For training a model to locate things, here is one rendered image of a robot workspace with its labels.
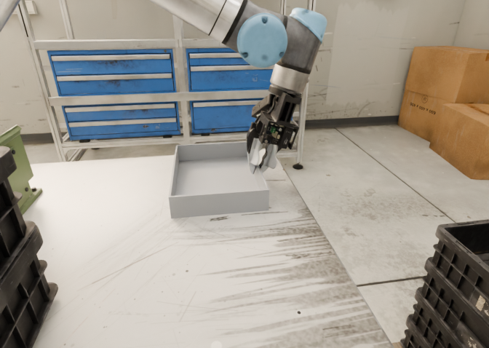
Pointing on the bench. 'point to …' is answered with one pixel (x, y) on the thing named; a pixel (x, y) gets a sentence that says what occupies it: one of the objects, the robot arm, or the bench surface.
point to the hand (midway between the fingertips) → (256, 167)
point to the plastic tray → (215, 181)
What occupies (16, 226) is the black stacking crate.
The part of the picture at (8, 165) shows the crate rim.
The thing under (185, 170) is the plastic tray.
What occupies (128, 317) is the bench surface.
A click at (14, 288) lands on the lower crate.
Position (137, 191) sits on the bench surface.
